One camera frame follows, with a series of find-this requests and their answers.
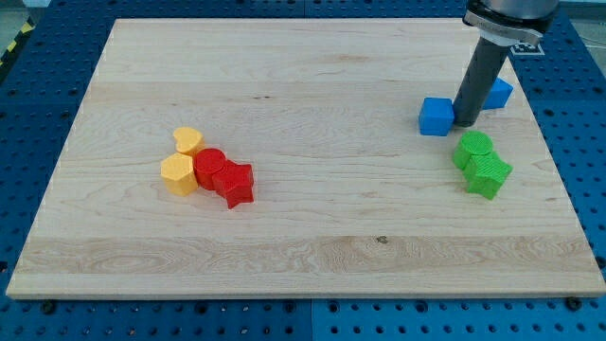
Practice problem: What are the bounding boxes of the blue triangle block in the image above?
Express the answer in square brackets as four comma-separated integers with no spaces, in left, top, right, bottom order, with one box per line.
[482,78,513,110]

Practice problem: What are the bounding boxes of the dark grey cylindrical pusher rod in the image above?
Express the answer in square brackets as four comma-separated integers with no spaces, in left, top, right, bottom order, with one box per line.
[453,37,508,127]

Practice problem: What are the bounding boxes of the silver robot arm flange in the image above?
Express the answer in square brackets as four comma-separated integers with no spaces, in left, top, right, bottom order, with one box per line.
[462,0,560,46]

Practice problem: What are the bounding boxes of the light wooden board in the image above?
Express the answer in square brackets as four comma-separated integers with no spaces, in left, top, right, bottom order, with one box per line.
[7,19,605,300]

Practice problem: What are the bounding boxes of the red star block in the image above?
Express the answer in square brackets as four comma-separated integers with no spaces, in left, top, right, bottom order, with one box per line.
[212,160,254,209]

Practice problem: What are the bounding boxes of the red cylinder block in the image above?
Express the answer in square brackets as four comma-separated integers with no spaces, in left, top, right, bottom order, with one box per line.
[193,148,226,190]

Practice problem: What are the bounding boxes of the yellow heart block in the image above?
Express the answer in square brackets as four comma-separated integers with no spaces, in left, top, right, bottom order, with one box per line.
[172,127,205,156]

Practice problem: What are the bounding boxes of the yellow hexagon block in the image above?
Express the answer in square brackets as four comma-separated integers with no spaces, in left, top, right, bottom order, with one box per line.
[160,153,198,196]

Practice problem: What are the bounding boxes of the blue cube block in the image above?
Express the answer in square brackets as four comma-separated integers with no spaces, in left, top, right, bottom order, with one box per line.
[419,98,455,136]

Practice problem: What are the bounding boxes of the green cylinder block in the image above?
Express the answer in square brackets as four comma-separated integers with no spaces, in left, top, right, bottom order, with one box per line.
[453,131,493,170]

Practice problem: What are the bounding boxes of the green star block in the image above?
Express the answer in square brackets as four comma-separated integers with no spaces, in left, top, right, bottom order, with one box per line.
[463,152,513,200]

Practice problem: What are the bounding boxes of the black white fiducial marker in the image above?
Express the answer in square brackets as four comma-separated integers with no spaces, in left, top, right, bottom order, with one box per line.
[510,43,544,56]

